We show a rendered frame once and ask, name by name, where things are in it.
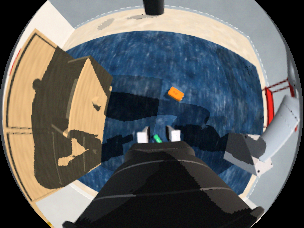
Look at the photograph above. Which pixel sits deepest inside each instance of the orange rectangular block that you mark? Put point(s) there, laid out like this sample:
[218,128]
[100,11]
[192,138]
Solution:
[174,93]

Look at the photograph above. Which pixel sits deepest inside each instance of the small wooden chest of drawers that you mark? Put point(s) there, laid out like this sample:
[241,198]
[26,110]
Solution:
[8,130]

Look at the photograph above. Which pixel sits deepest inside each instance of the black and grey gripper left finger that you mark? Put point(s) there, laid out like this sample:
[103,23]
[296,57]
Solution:
[144,136]

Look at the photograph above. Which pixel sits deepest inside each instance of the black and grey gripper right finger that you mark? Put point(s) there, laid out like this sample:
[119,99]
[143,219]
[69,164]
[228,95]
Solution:
[172,134]

